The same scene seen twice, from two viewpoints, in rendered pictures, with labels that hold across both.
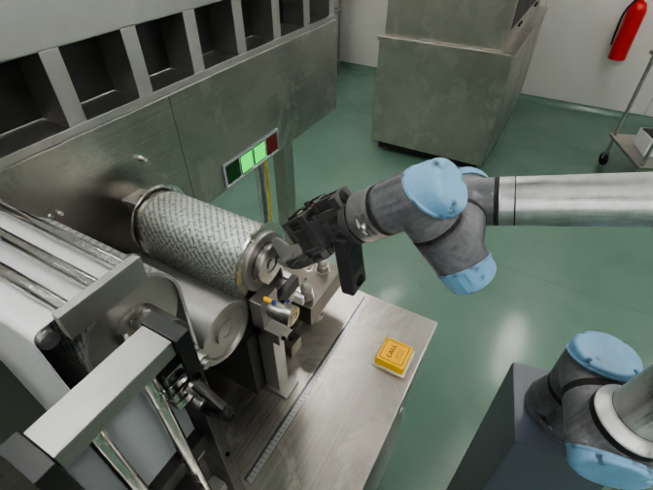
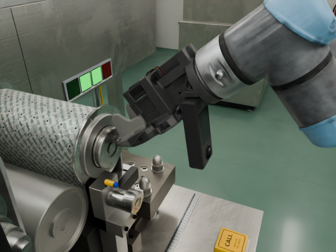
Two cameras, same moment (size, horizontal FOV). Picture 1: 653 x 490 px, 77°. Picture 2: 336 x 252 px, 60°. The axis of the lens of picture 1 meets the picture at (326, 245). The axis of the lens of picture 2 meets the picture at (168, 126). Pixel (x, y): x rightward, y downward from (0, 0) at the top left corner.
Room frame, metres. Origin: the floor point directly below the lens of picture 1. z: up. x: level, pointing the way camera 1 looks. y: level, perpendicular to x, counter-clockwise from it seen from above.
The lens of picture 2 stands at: (0.12, 0.04, 1.54)
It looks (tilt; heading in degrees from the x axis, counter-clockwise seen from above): 31 degrees down; 354
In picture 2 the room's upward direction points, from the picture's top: straight up
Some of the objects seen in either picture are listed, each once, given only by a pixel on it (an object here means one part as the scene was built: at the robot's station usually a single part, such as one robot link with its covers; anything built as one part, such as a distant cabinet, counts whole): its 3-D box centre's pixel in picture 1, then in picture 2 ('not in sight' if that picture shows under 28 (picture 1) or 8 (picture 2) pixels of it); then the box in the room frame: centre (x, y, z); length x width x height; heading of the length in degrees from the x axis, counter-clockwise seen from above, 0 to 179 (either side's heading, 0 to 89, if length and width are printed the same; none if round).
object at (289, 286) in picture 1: (277, 290); (117, 182); (0.58, 0.10, 1.13); 0.09 x 0.06 x 0.03; 151
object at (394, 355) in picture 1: (394, 355); (231, 244); (0.58, -0.16, 0.91); 0.07 x 0.07 x 0.02; 61
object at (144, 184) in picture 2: (306, 290); (144, 185); (0.66, 0.05, 1.05); 0.04 x 0.04 x 0.04
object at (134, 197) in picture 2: (289, 315); (132, 201); (0.48, 0.07, 1.18); 0.04 x 0.02 x 0.04; 151
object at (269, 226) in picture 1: (261, 260); (101, 145); (0.55, 0.12, 1.25); 0.15 x 0.01 x 0.15; 151
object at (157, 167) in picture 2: (322, 263); (157, 162); (0.75, 0.01, 1.05); 0.04 x 0.04 x 0.04
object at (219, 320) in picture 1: (174, 304); (6, 200); (0.51, 0.29, 1.17); 0.26 x 0.12 x 0.12; 61
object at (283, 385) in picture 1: (277, 347); (119, 242); (0.50, 0.10, 1.05); 0.06 x 0.05 x 0.31; 61
